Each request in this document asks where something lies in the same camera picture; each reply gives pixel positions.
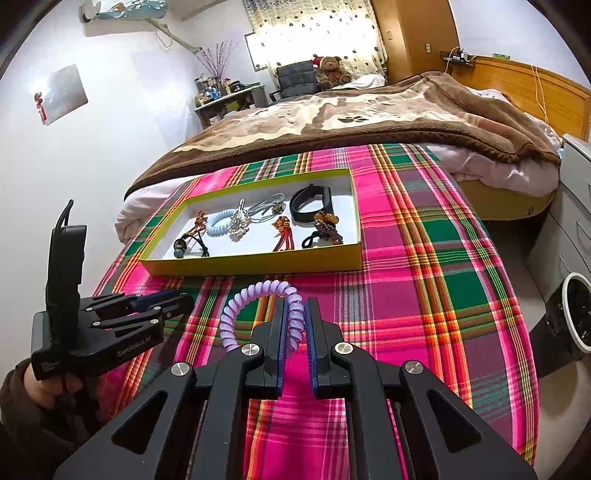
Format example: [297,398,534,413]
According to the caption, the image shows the silver rhinestone brooch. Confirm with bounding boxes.
[228,199,254,241]

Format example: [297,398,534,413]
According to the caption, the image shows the vase of purple branches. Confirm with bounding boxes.
[196,41,238,81]

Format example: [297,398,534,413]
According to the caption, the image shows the black chair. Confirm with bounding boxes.
[269,60,319,102]

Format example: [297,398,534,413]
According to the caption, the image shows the purple beaded hair tie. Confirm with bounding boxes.
[301,222,345,250]

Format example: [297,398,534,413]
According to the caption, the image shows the brown teddy bear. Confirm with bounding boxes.
[311,55,352,90]

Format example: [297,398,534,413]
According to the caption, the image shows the white nightstand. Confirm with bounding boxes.
[526,134,591,296]

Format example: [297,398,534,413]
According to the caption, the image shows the pink green plaid cloth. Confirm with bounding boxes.
[92,143,541,480]

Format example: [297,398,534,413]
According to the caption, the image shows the brown patterned blanket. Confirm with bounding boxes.
[124,71,561,201]

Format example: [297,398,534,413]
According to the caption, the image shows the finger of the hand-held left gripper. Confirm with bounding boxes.
[93,294,197,332]
[78,289,178,315]

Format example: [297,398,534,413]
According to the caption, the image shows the person's left hand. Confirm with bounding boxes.
[23,364,103,412]

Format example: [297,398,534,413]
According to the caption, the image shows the patterned curtain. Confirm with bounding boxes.
[242,0,389,79]

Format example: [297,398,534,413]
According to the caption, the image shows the person's left forearm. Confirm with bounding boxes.
[0,360,93,480]

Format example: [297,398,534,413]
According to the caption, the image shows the black trash bin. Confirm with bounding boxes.
[538,272,591,381]

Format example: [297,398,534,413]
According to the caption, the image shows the wooden wardrobe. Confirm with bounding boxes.
[372,0,460,84]

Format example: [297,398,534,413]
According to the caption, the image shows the light blue spiral hair tie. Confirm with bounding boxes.
[204,209,238,238]

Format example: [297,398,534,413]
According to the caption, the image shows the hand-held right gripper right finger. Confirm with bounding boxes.
[305,298,539,480]

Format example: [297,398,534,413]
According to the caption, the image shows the window pane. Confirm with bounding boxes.
[244,32,271,72]

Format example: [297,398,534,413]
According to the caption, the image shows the wall shelf with chargers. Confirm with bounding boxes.
[441,46,478,65]

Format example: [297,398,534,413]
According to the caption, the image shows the purple spiral hair tie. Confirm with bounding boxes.
[219,280,305,356]

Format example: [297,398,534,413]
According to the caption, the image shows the wooden headboard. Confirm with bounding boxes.
[450,55,591,139]

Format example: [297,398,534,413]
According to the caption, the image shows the silver wall mirror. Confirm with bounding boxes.
[36,64,88,125]

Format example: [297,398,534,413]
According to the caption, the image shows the teal bead hair tie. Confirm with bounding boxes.
[173,233,195,261]

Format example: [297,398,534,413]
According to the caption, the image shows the black wristband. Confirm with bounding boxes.
[289,184,334,217]

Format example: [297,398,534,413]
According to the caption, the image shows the yellow and white box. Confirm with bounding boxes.
[140,167,363,276]

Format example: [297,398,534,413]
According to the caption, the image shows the grey cord necklace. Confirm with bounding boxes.
[247,191,287,222]

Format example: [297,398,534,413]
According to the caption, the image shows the cluttered desk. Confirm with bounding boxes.
[194,85,269,130]

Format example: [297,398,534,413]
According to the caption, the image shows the orange knotted hair tie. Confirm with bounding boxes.
[185,210,212,257]

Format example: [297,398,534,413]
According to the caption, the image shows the hanging charger cable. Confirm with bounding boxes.
[531,65,555,116]

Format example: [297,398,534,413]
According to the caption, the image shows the group of bottles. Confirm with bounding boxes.
[194,74,252,107]

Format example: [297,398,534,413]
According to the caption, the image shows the wall air conditioner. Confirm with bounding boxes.
[81,0,169,21]

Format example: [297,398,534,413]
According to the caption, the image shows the red cord tassel charm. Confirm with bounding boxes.
[270,216,296,252]

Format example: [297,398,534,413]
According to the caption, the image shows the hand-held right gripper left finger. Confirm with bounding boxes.
[53,298,296,480]

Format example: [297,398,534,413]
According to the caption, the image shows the air conditioner pipe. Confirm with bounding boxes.
[157,18,204,51]

